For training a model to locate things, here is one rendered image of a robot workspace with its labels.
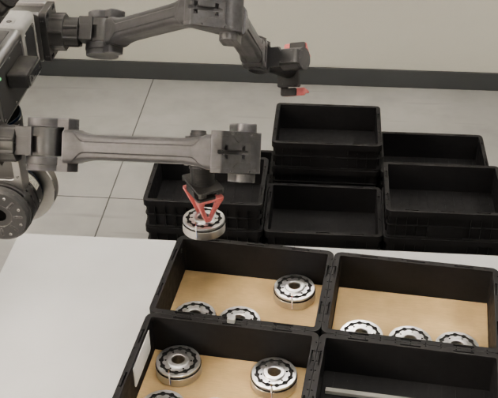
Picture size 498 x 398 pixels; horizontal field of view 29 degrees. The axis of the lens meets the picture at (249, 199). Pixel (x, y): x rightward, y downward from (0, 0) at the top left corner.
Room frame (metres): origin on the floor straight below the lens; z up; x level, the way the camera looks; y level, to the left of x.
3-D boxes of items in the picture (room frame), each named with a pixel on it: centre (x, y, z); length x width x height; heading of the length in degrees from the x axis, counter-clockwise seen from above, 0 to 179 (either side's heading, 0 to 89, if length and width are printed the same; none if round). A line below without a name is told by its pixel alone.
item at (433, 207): (2.64, -0.66, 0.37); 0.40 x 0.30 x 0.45; 85
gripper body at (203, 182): (1.86, 0.11, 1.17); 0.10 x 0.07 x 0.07; 27
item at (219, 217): (1.85, 0.11, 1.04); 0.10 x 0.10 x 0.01
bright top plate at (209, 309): (1.71, 0.13, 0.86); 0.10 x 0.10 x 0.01
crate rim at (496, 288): (1.68, -0.38, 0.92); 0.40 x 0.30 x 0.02; 79
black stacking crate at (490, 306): (1.68, -0.38, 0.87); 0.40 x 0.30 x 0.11; 79
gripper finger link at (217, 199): (1.85, 0.10, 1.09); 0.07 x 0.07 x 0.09; 27
